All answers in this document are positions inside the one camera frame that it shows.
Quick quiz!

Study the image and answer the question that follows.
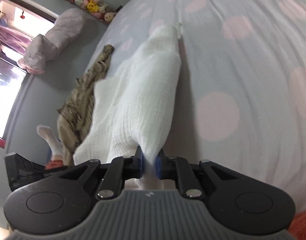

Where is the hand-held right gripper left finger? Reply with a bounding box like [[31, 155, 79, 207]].
[[59, 146, 143, 200]]

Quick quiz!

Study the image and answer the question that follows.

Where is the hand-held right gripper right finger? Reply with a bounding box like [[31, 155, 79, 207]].
[[156, 149, 241, 199]]

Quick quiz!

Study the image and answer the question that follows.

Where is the white crinkled garment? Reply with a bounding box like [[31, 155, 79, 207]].
[[73, 24, 183, 193]]

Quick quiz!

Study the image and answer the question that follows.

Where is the brown striped garment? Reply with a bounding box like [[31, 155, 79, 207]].
[[56, 44, 115, 167]]

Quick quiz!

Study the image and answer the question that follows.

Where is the person's leg with white sock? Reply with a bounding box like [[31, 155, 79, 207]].
[[36, 125, 65, 169]]

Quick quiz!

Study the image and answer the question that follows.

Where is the window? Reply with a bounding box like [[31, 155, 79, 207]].
[[0, 0, 59, 140]]

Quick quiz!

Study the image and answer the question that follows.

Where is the polka dot bed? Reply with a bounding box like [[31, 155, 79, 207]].
[[83, 0, 306, 220]]

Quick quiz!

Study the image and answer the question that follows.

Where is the purple hanging towel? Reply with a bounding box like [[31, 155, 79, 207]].
[[0, 22, 35, 54]]

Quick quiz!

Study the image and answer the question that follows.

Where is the person's orange clothing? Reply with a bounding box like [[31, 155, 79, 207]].
[[288, 211, 306, 240]]

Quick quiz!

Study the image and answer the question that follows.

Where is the clear tube of plush toys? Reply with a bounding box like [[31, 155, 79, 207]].
[[64, 0, 123, 25]]

